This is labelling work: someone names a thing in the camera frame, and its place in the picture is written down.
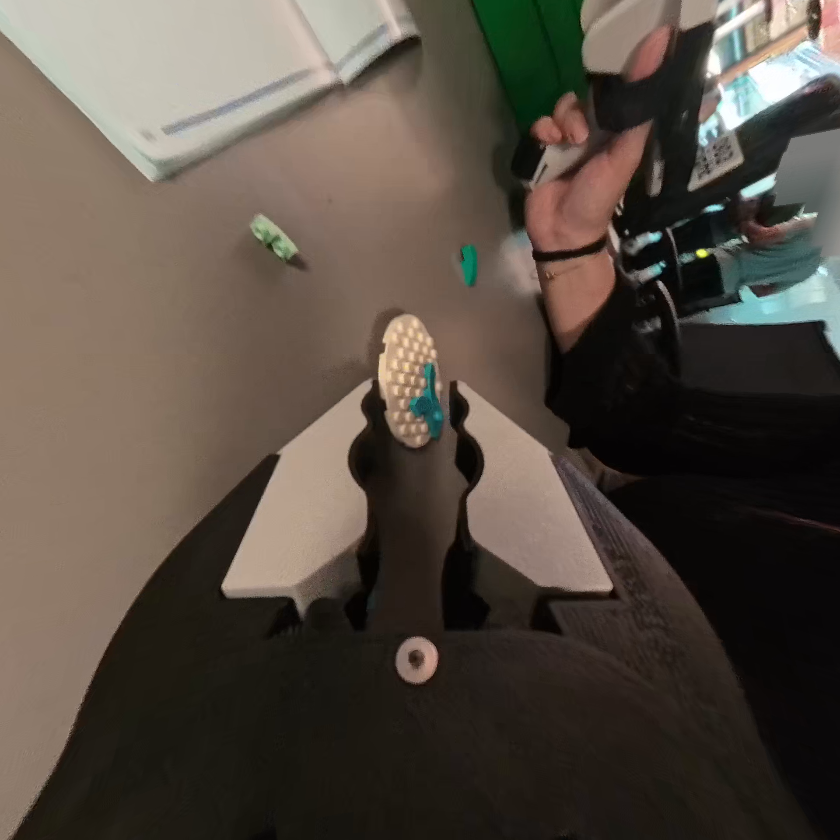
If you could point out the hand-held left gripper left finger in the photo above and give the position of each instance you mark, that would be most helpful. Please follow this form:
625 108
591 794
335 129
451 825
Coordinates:
295 512

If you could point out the white round lego plate assembly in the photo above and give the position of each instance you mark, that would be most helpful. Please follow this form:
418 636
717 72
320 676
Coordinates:
403 374

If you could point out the teal lego piece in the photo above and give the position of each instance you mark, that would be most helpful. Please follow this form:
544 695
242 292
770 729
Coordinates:
468 266

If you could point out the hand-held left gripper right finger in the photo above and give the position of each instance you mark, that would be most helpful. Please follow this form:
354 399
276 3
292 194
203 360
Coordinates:
525 512

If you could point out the white instruction booklet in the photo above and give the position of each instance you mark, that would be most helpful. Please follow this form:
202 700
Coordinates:
197 65

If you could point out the green plastic bin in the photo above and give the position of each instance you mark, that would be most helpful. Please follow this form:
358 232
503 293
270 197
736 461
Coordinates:
518 52

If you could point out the person's right hand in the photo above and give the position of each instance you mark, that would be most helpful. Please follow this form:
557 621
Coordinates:
577 203

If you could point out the light green lego piece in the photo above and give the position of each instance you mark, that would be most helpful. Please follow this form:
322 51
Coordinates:
272 237

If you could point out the person's right forearm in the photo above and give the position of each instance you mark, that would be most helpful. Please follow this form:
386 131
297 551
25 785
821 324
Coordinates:
656 394

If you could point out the person's black clothing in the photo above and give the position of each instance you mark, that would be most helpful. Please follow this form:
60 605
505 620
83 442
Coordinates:
754 623

